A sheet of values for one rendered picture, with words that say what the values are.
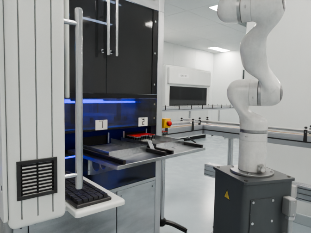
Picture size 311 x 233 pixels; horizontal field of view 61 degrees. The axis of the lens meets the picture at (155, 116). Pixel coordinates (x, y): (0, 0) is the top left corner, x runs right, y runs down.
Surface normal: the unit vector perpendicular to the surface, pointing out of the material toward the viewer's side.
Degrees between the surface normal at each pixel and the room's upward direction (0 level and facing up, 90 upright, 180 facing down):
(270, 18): 130
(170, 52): 90
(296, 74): 90
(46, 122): 90
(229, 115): 90
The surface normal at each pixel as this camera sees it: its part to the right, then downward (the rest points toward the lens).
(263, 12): -0.36, 0.65
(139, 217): 0.71, 0.07
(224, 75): -0.70, 0.04
